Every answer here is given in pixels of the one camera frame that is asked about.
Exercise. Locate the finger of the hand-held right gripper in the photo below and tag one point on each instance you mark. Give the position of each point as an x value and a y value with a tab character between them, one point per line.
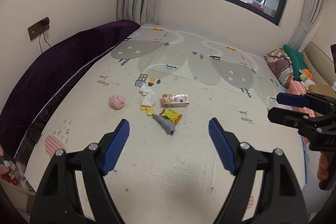
284	115
291	99

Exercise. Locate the black power plug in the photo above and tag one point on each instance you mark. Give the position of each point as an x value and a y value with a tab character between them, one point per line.
45	21

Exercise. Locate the person's right hand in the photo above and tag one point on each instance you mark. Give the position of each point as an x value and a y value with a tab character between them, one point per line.
324	169

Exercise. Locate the pink ball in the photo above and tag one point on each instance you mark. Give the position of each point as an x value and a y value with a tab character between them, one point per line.
118	102

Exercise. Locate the brown cardboard box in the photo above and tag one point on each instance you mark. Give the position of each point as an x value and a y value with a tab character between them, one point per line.
321	89

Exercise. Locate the yellow snack wrapper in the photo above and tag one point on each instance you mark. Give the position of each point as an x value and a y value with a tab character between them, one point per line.
172	115

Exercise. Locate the striped blanket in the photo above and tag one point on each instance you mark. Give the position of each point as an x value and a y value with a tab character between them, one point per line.
279	66

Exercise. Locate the beige headboard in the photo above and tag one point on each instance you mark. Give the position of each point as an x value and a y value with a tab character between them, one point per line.
320	66

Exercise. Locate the small yellow wrapper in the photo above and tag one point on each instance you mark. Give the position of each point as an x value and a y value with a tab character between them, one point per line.
146	109

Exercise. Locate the small drink carton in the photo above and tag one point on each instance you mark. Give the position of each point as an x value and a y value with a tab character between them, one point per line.
175	100

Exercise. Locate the pink striped pillow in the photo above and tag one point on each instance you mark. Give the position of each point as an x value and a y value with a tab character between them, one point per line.
298	87

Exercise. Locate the dark wall socket plate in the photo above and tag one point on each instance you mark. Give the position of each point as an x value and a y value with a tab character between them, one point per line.
34	31

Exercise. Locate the grey side curtain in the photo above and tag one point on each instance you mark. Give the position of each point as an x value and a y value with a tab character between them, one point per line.
309	3

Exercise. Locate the red basin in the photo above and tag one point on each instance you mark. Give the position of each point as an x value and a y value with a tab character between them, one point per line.
254	5

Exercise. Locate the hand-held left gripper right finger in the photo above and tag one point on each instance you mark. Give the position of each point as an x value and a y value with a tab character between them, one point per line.
221	148

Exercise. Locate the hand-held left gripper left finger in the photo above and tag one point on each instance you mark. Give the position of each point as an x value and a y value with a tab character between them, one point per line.
116	148

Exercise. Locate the white bed sheet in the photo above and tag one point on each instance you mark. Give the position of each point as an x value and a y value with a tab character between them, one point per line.
311	166

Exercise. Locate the printed play mat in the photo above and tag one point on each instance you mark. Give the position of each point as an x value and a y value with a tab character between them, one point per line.
170	187

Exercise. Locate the white tissue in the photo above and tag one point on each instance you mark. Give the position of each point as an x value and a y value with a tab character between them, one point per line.
147	100
145	88

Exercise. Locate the carrot plush toy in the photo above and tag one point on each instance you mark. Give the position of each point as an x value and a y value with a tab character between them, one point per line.
305	75

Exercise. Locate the green knitted cloth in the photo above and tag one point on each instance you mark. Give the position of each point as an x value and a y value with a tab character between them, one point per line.
296	58

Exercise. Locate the pile of plush toys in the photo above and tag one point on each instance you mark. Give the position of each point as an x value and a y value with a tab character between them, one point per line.
10	169

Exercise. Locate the grey sock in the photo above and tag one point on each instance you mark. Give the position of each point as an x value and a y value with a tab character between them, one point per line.
165	124

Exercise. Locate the purple velvet bolster cushion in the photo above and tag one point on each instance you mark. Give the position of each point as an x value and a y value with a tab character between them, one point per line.
60	66

